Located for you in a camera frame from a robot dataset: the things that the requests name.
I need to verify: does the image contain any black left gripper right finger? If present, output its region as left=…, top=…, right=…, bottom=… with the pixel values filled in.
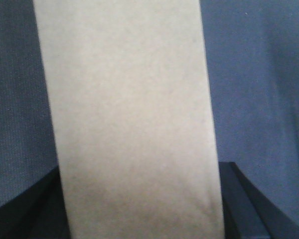
left=219, top=162, right=299, bottom=239

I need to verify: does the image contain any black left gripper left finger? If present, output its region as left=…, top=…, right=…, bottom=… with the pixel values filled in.
left=0, top=166, right=70, bottom=239

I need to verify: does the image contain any brown cardboard package box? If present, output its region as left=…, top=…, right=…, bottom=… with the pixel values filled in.
left=33, top=0, right=224, bottom=239

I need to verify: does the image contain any dark grey conveyor belt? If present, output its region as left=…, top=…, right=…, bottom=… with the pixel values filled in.
left=0, top=0, right=299, bottom=225

